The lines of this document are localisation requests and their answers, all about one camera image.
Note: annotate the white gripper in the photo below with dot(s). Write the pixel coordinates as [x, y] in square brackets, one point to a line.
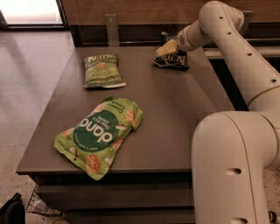
[183, 39]

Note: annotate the blue Kettle chip bag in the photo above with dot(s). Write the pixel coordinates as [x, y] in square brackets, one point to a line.
[177, 60]

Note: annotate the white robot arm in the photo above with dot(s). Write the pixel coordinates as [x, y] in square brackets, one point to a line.
[230, 150]

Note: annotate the green jalapeno Kettle chip bag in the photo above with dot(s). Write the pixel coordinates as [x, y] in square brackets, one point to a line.
[101, 71]

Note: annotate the green Dang rice chip bag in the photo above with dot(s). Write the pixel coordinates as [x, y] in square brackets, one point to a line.
[93, 143]

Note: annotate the black bag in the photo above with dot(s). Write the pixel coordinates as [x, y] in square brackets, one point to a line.
[13, 211]

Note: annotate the grey side shelf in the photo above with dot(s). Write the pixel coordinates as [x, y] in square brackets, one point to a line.
[265, 51]

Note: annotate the bright window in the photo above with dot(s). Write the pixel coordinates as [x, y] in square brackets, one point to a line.
[30, 12]

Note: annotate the grey cabinet lower drawer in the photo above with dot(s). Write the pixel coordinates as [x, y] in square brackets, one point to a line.
[131, 216]

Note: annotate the grey cabinet drawer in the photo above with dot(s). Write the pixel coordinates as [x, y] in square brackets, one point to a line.
[70, 197]
[131, 216]

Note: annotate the grey cabinet upper drawer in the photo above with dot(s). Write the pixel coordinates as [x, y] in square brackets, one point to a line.
[70, 197]

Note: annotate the black white power strip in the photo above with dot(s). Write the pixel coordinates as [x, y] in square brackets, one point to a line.
[272, 217]

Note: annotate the left metal bracket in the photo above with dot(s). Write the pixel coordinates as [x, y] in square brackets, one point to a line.
[112, 30]

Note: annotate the metal bracket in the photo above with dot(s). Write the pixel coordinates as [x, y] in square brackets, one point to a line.
[248, 14]
[112, 30]

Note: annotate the right metal bracket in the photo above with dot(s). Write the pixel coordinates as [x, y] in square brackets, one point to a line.
[248, 14]

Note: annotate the wire basket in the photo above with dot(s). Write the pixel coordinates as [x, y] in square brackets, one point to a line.
[37, 206]

